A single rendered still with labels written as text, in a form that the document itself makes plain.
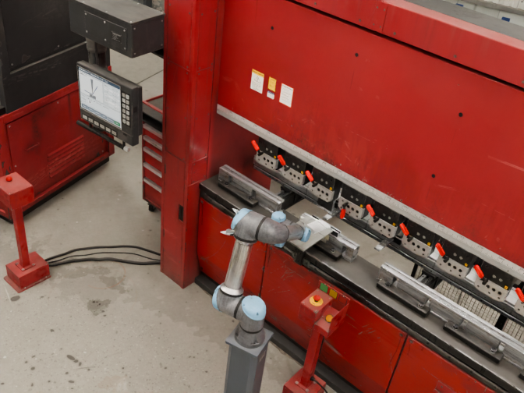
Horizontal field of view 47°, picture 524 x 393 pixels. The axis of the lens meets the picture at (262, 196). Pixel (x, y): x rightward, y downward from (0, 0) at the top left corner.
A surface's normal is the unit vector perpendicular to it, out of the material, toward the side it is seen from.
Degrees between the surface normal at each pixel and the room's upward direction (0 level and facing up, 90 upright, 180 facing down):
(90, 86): 90
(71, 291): 0
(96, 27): 90
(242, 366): 90
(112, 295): 0
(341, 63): 90
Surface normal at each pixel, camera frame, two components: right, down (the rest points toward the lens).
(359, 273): 0.11, -0.81
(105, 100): -0.60, 0.41
